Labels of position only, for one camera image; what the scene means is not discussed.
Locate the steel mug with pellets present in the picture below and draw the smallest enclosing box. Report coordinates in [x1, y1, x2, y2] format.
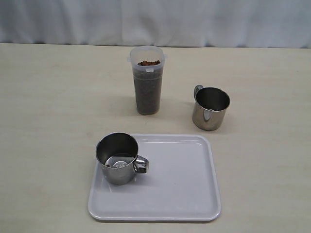
[96, 132, 149, 185]

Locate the clear plastic tall cup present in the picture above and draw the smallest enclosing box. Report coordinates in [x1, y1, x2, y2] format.
[129, 46, 166, 115]

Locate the white rectangular tray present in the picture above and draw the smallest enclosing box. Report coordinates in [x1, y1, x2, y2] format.
[88, 133, 222, 222]

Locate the white backdrop curtain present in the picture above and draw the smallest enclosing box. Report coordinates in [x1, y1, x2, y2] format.
[0, 0, 311, 48]

